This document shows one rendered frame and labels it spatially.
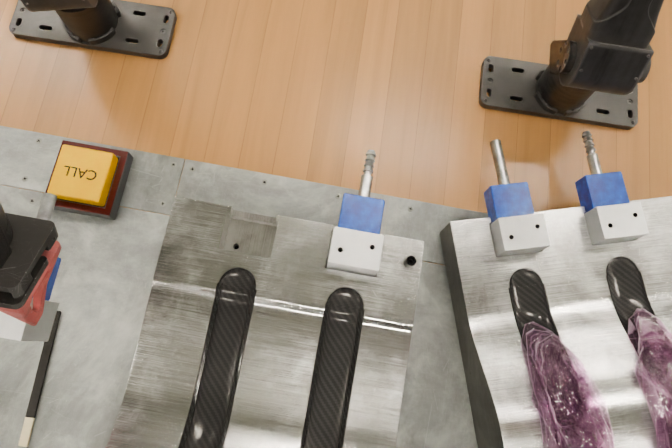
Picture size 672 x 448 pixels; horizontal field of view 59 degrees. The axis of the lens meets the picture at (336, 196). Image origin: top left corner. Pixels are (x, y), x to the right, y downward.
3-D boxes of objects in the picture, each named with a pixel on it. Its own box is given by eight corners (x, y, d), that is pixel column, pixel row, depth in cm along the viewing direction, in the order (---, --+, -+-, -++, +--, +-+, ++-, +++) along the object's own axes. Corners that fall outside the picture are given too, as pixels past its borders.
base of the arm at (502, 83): (670, 103, 67) (669, 50, 69) (497, 77, 67) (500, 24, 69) (633, 130, 75) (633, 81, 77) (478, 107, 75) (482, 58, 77)
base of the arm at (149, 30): (150, 25, 67) (164, -27, 69) (-24, -1, 67) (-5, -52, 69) (166, 60, 75) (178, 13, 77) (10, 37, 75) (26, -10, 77)
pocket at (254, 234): (233, 214, 64) (228, 205, 60) (281, 223, 64) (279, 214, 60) (223, 255, 63) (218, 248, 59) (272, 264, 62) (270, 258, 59)
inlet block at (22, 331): (37, 196, 58) (10, 181, 52) (87, 205, 58) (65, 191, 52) (-5, 332, 54) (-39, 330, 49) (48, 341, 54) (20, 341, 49)
